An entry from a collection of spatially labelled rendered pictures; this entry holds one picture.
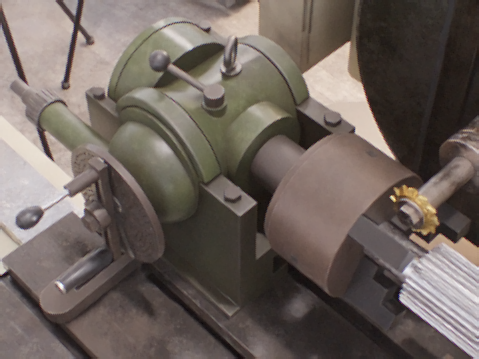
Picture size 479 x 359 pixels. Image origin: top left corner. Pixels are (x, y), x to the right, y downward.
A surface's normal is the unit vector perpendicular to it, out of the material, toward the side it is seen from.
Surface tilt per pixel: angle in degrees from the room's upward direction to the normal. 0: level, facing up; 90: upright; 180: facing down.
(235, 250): 90
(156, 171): 49
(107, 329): 0
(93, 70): 0
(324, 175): 21
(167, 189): 64
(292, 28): 90
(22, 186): 0
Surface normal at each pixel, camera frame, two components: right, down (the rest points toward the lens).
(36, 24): 0.00, -0.65
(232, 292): -0.72, 0.53
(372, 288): -0.65, 0.21
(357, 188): -0.16, -0.51
